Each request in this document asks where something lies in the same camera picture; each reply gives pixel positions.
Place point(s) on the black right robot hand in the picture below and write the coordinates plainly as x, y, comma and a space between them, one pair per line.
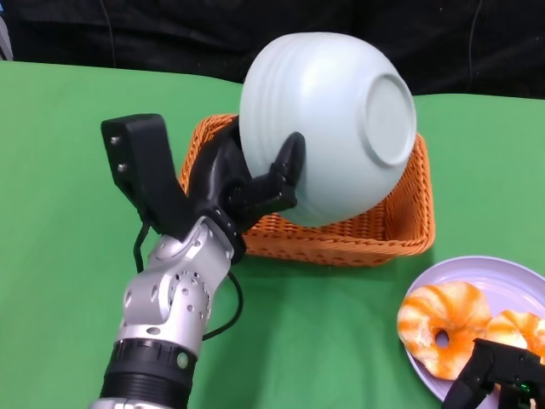
498, 362

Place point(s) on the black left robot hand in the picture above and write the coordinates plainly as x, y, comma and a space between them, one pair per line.
217, 179

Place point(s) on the orange white round bread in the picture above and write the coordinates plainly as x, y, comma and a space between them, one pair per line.
515, 328

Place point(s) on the pale green bowl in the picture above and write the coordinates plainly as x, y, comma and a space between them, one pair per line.
323, 106

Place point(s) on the lavender round plate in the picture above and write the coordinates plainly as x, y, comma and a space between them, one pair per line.
502, 277

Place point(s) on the orange wicker basket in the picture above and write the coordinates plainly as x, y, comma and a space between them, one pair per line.
340, 243

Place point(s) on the black backdrop cloth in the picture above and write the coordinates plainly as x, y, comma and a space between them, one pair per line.
170, 34

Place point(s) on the green table cloth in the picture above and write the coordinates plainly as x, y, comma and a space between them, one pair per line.
64, 170

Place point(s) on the black vertical pole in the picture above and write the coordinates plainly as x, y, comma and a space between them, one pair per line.
350, 17

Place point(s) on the grey blue background object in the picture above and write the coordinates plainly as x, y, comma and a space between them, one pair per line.
5, 42

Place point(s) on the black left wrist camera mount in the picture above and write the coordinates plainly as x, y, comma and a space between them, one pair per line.
145, 162

